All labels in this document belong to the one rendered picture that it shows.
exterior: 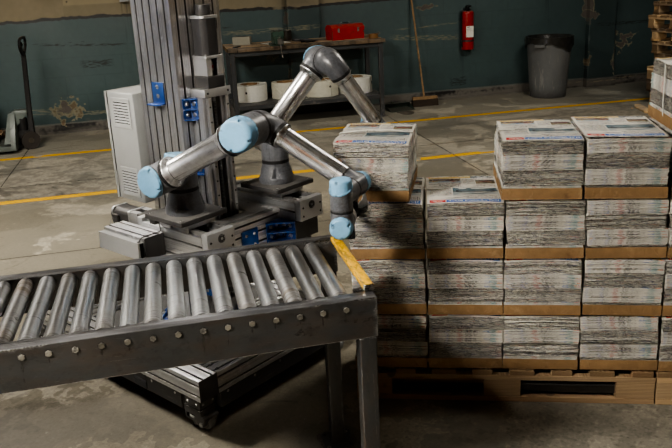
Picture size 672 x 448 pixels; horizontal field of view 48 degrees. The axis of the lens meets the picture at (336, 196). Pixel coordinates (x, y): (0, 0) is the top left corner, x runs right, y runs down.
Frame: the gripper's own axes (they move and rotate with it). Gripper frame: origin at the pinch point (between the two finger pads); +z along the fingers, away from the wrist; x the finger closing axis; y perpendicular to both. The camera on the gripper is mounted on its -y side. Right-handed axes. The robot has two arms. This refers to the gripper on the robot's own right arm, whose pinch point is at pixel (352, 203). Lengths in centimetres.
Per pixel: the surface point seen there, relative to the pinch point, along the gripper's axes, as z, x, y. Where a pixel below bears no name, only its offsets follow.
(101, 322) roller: -87, 59, -6
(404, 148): 7.3, -19.2, 18.6
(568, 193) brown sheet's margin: 8, -78, 1
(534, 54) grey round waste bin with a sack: 709, -154, -31
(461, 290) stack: 8, -40, -38
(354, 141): 10.1, -0.7, 20.9
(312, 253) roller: -35.2, 9.5, -5.7
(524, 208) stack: 8, -63, -5
